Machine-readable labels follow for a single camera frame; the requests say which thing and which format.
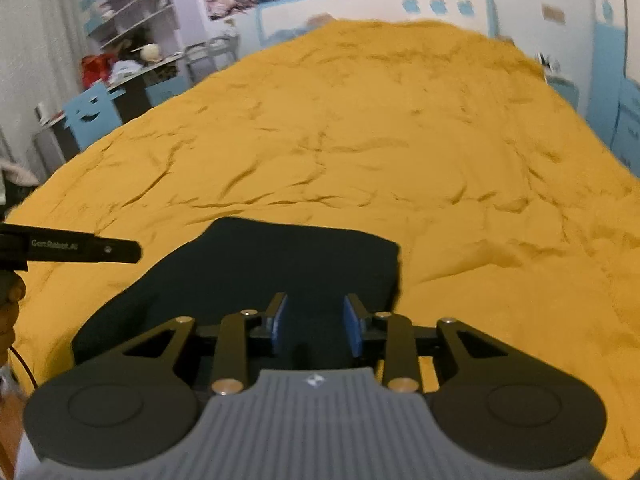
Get white curtain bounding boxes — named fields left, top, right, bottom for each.
left=0, top=0, right=96, bottom=181

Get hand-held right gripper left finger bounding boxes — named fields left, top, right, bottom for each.
left=120, top=292, right=289, bottom=395

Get blue wardrobe with drawers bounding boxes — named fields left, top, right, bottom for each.
left=585, top=0, right=640, bottom=181

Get white blue headboard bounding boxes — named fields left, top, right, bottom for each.
left=256, top=0, right=496, bottom=56

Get grey chair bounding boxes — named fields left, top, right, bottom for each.
left=184, top=35, right=242, bottom=84

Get blue nightstand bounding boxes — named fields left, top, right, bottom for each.
left=545, top=75, right=581, bottom=111

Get blue smiley face chair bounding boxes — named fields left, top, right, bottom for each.
left=64, top=82, right=126, bottom=152

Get black pants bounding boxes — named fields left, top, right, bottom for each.
left=71, top=217, right=403, bottom=386

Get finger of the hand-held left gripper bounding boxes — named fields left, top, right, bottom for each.
left=96, top=239, right=143, bottom=265

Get dark desk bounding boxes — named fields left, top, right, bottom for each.
left=32, top=52, right=191, bottom=163

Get white blue shelf unit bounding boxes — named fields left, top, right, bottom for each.
left=80, top=0, right=183, bottom=58

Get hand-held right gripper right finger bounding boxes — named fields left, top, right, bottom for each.
left=342, top=294, right=511, bottom=393

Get red black cable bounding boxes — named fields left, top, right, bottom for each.
left=9, top=342, right=40, bottom=392

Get person's left hand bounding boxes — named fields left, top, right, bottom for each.
left=0, top=274, right=27, bottom=363

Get yellow blanket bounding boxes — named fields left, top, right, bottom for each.
left=0, top=19, right=640, bottom=480

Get white bag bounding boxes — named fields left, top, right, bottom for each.
left=110, top=60, right=144, bottom=83

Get red cloth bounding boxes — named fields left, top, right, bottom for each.
left=81, top=54, right=116, bottom=87

